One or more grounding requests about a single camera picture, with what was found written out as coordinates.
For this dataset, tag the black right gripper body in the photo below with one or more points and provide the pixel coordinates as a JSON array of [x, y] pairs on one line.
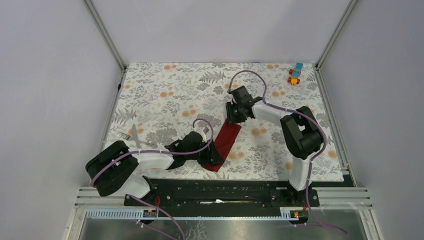
[[237, 106]]

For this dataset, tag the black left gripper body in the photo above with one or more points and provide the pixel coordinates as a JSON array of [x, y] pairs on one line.
[[191, 157]]

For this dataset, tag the dark red cloth napkin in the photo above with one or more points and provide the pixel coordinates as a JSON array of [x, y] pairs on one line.
[[223, 144]]

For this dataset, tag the silver fork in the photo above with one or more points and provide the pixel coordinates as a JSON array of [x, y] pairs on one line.
[[131, 138]]

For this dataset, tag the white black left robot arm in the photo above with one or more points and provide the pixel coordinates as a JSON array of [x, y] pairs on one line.
[[111, 170]]

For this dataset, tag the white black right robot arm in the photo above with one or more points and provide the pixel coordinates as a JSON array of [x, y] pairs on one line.
[[299, 127]]

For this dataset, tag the floral patterned tablecloth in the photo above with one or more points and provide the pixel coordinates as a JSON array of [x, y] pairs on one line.
[[165, 101]]

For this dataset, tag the blue orange toy car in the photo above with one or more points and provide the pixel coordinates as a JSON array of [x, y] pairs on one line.
[[295, 73]]

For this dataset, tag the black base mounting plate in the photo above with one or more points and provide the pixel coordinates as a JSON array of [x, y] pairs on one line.
[[229, 198]]

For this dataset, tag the right aluminium frame post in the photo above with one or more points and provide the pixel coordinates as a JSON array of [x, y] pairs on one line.
[[337, 31]]

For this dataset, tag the aluminium frame post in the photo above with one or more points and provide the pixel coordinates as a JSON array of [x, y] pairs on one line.
[[337, 31], [101, 27]]

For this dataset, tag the left aluminium frame post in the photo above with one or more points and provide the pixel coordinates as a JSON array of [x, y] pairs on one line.
[[101, 27]]

